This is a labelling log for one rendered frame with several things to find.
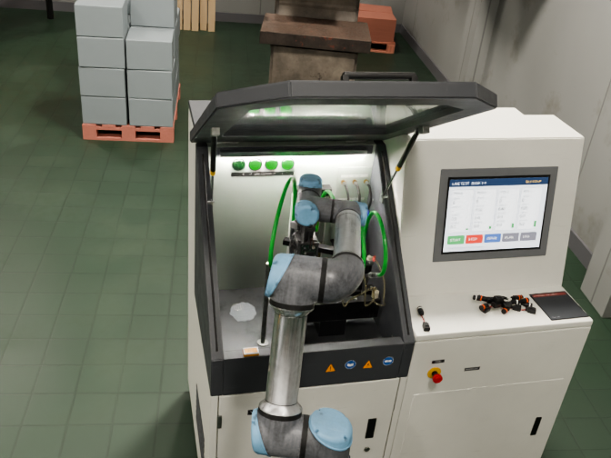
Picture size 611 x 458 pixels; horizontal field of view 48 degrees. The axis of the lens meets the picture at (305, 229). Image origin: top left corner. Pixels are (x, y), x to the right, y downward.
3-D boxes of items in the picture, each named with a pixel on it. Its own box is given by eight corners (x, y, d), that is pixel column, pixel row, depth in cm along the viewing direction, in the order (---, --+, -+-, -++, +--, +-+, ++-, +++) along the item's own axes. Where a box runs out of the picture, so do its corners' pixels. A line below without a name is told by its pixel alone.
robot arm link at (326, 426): (348, 477, 179) (355, 441, 173) (297, 471, 180) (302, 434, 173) (349, 442, 190) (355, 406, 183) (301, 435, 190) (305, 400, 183)
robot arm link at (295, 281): (303, 469, 176) (327, 261, 170) (245, 462, 177) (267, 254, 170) (305, 448, 188) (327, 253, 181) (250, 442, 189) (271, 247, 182)
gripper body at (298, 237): (295, 259, 225) (298, 227, 219) (290, 244, 232) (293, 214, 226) (318, 257, 227) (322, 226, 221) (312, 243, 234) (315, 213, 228)
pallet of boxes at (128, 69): (103, 92, 669) (95, -26, 612) (180, 95, 679) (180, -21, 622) (83, 139, 574) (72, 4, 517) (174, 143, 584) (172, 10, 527)
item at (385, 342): (222, 395, 229) (224, 359, 221) (221, 386, 233) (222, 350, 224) (396, 378, 244) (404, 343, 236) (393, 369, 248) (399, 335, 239)
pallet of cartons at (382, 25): (385, 34, 947) (390, 4, 925) (399, 54, 873) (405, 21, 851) (297, 29, 930) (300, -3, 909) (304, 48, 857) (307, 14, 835)
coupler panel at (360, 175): (331, 242, 269) (341, 171, 253) (329, 237, 272) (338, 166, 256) (363, 240, 272) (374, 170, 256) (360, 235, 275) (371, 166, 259)
